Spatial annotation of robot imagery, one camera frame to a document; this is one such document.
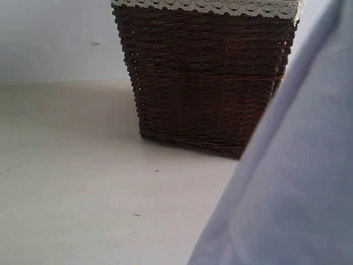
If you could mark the white t-shirt red lettering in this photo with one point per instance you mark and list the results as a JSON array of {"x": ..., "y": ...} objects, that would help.
[{"x": 290, "y": 198}]

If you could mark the cream lace basket liner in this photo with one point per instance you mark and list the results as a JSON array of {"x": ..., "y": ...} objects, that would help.
[{"x": 290, "y": 10}]

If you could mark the dark brown wicker basket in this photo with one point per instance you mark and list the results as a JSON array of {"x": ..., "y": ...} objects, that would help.
[{"x": 202, "y": 80}]

